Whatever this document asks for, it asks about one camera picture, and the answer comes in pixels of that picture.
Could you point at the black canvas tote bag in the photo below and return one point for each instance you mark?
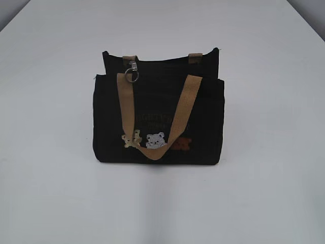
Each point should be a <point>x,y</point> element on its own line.
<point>157,87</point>

